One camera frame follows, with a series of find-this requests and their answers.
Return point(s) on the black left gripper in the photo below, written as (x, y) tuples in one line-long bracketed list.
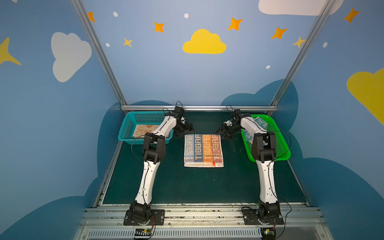
[(184, 128)]

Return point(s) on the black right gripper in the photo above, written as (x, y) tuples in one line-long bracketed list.
[(226, 129)]

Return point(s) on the orange bunny pattern towel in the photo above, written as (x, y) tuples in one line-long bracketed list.
[(141, 130)]

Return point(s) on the teal plastic basket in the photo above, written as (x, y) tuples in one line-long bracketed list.
[(136, 124)]

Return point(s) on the green plastic basket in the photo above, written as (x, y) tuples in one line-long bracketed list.
[(269, 124)]

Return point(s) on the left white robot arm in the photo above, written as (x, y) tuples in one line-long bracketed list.
[(154, 151)]

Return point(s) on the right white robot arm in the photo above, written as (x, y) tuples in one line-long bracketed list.
[(264, 151)]

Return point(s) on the teal pattern towel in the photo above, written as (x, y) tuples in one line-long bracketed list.
[(263, 126)]

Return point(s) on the left small circuit board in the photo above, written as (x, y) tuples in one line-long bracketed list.
[(142, 234)]

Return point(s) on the small circuit board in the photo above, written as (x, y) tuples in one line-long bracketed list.
[(142, 234), (268, 234)]

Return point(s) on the right small circuit board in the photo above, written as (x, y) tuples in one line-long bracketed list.
[(268, 234)]

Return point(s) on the right aluminium frame post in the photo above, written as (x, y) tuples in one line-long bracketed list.
[(305, 48)]

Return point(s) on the aluminium frame post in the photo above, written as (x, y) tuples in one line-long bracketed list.
[(305, 48), (88, 26)]

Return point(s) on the horizontal aluminium frame rail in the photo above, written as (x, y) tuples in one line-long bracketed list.
[(135, 108)]

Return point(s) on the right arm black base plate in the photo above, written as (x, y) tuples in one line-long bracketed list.
[(261, 217)]

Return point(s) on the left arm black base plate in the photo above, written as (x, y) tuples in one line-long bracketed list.
[(154, 217)]

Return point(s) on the left aluminium frame post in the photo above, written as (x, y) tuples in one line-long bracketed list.
[(88, 26)]

